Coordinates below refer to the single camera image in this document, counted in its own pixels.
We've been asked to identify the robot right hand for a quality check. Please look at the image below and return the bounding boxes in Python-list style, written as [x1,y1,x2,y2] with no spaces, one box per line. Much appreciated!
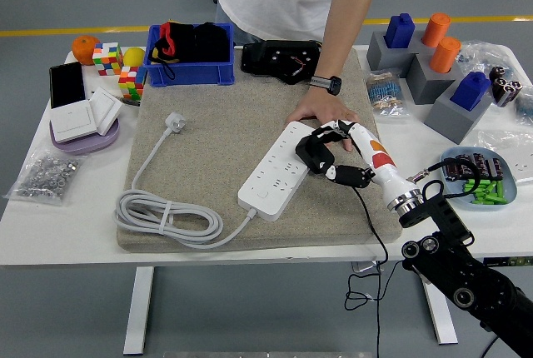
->
[311,119,420,211]

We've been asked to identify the person's left hand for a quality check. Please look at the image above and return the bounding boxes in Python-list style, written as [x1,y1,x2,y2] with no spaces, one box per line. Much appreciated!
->
[285,87,360,126]

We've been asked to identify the white power strip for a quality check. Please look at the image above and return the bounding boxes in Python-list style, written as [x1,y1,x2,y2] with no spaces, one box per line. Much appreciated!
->
[237,120,316,222]

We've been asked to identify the grey power cord with plug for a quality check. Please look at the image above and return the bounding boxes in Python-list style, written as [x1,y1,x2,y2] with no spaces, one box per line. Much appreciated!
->
[113,111,258,248]

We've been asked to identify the black wrist watch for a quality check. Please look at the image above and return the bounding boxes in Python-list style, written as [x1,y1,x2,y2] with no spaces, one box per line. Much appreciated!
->
[310,75,343,97]

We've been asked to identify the clear bag of resistors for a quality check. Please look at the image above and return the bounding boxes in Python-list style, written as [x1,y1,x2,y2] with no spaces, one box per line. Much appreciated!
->
[364,67,412,118]

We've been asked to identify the grey peg block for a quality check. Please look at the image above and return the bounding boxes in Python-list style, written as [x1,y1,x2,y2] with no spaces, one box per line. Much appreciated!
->
[406,52,463,106]
[423,87,495,146]
[366,29,430,72]

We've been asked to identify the black plastic device housing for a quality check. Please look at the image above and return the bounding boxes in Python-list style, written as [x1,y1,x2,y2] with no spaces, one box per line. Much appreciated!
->
[241,39,322,86]

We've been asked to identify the pile of green batteries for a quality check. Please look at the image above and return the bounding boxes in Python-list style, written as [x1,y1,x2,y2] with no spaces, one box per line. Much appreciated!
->
[461,177,510,206]

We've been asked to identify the row of dark capacitors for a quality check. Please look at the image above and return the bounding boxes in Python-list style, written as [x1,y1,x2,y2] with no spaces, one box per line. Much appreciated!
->
[442,152,505,183]

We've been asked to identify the blue square peg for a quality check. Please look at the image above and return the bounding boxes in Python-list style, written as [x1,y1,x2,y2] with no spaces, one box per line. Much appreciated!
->
[449,71,492,112]
[383,12,416,50]

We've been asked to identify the grey-brown mat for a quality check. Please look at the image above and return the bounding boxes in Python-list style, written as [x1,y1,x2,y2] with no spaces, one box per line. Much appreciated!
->
[116,45,404,254]

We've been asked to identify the light blue plate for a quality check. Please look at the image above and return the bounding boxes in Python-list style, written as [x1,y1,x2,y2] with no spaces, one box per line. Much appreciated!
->
[440,146,519,213]

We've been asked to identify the orange cylinder peg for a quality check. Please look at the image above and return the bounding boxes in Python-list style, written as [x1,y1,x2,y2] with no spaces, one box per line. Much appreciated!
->
[421,12,452,48]
[429,36,463,75]

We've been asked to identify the black fabric bundle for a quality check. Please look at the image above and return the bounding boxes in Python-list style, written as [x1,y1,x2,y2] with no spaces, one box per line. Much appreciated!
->
[182,21,231,63]

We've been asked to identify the blue plastic bin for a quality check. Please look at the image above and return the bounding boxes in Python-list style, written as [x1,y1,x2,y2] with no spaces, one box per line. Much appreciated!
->
[142,22,237,87]

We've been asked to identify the bundle of black capacitors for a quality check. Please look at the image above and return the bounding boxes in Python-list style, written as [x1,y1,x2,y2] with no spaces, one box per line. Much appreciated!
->
[488,65,524,108]

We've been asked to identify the clear bag of blue parts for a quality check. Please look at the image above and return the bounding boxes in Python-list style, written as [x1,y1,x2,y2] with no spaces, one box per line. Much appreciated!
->
[456,39,520,80]
[514,82,533,126]

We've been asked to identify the white table leg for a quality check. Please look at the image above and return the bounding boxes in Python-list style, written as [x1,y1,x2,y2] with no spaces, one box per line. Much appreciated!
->
[122,266,156,356]
[420,278,459,346]

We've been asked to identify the black red yellow glove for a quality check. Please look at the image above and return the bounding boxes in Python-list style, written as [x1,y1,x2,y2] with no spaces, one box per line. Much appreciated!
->
[148,20,187,81]

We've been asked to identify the colourful puzzle cube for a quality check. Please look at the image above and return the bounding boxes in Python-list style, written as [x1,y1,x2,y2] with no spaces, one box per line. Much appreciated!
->
[117,65,147,102]
[92,42,125,77]

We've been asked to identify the yellow lemon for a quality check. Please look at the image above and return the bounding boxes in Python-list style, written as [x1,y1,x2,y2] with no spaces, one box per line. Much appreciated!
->
[122,47,147,68]

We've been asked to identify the purple tray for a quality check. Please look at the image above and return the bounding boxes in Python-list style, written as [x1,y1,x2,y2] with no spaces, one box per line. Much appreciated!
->
[48,118,122,156]

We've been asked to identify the orange fruit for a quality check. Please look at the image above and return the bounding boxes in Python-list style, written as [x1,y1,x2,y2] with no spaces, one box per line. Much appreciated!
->
[71,35,101,67]

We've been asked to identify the black smartphone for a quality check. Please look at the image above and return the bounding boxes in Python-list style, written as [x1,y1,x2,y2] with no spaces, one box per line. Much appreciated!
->
[49,61,87,110]

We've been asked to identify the clear bag of metal nuts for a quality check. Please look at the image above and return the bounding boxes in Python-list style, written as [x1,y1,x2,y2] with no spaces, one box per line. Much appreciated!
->
[2,148,87,207]

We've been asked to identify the small white wall switch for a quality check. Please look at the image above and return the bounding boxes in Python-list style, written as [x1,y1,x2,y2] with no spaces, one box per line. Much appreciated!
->
[88,86,124,137]

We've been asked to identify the large white wall switch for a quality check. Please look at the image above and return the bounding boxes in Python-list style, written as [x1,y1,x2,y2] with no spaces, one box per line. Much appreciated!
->
[49,98,97,144]

